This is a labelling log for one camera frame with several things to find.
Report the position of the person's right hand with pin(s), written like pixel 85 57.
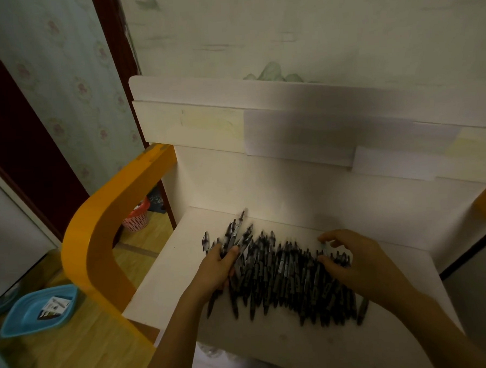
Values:
pixel 373 272

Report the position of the person's left hand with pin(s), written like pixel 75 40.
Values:
pixel 211 273

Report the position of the black gel pen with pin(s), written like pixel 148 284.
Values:
pixel 362 311

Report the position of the pile of black pens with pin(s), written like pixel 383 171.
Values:
pixel 292 276

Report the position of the person's left forearm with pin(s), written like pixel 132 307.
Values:
pixel 174 344

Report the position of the red plastic basket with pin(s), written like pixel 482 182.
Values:
pixel 137 222

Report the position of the blue bag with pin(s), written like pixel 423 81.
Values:
pixel 156 200

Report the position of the small white paper strip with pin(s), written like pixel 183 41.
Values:
pixel 392 164

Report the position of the large white paper sheet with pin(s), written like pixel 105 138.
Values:
pixel 297 134

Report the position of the black and white packet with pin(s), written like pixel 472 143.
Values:
pixel 54 307

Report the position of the blue plastic basin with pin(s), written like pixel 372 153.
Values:
pixel 18 319

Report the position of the white door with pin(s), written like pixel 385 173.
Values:
pixel 10 242

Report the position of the dark brown corner trim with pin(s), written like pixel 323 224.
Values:
pixel 113 34

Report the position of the dark brown door frame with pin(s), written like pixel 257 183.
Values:
pixel 22 153

